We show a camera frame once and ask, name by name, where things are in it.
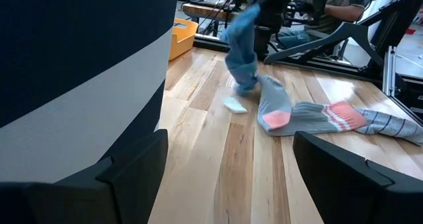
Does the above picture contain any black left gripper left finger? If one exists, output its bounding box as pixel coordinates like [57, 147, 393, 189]
[95, 128, 169, 224]

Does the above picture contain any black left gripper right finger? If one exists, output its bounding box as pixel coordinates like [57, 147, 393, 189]
[292, 130, 395, 224]

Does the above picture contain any blue sock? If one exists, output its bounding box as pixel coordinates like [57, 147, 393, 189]
[221, 4, 262, 115]

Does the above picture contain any grey striped sock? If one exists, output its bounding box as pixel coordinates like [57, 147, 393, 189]
[355, 107, 423, 145]

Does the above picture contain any grey sock with pink bands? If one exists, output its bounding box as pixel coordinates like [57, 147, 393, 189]
[256, 75, 368, 137]

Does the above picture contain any wooden background table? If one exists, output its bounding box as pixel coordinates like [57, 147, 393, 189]
[181, 2, 239, 22]

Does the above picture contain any black metal stand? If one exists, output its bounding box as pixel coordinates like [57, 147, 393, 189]
[263, 0, 423, 83]

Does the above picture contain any orange plastic basket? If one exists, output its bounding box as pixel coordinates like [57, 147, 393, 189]
[169, 18, 200, 61]

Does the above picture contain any navy fabric storage bin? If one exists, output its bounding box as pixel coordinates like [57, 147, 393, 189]
[0, 0, 181, 185]

